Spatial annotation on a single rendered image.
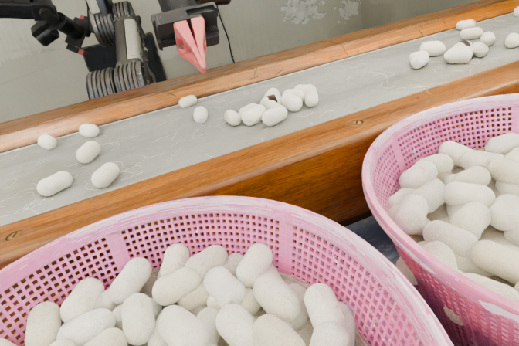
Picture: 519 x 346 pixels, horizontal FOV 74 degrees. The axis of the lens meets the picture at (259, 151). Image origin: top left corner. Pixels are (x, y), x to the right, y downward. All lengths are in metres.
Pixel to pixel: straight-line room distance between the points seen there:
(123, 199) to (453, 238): 0.24
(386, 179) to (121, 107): 0.46
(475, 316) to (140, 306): 0.18
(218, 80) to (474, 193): 0.47
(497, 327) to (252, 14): 2.55
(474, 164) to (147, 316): 0.27
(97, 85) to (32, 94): 1.75
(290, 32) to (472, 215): 2.59
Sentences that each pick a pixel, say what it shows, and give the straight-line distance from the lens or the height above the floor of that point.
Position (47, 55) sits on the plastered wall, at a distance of 2.51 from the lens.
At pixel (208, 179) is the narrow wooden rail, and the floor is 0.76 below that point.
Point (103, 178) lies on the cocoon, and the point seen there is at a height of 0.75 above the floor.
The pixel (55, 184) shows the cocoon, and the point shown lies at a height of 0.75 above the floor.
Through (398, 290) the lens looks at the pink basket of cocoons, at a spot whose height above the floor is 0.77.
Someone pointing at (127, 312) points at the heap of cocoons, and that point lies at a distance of 0.24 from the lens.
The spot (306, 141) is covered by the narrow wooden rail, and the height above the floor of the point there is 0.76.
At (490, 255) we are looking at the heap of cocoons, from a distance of 0.24.
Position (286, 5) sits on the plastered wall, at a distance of 2.77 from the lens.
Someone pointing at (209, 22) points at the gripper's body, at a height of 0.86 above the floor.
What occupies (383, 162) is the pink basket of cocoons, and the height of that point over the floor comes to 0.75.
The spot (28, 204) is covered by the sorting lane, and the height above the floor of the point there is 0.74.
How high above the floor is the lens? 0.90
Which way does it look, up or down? 25 degrees down
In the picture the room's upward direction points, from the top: 11 degrees counter-clockwise
